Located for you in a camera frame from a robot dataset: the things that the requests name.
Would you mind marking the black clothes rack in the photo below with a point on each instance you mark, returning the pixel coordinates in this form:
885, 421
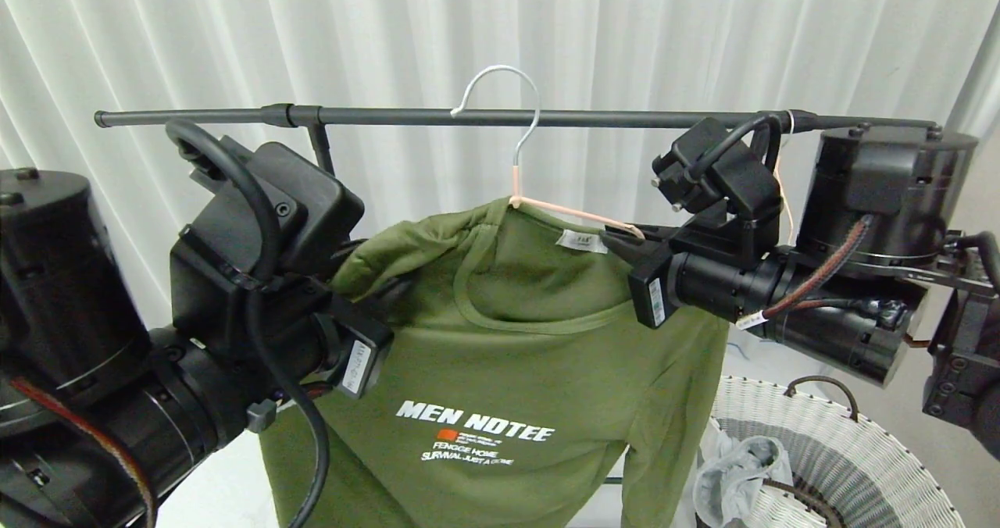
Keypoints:
430, 116

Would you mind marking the pale grey garment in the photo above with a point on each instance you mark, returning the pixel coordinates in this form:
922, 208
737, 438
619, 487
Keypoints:
734, 473

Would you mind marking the white laundry basket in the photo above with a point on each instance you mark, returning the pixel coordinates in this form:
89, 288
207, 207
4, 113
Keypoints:
859, 434

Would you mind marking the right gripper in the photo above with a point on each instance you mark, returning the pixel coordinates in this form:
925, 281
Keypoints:
719, 286

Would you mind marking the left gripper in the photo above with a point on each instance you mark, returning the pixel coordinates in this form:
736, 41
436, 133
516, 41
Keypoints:
195, 403

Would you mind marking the white curtain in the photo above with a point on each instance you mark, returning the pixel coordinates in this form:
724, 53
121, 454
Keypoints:
547, 28

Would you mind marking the pink clothes hanger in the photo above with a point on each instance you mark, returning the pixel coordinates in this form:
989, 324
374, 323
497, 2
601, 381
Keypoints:
516, 184
791, 122

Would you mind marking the green printed shirt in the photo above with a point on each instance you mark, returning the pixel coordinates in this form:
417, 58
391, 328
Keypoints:
508, 356

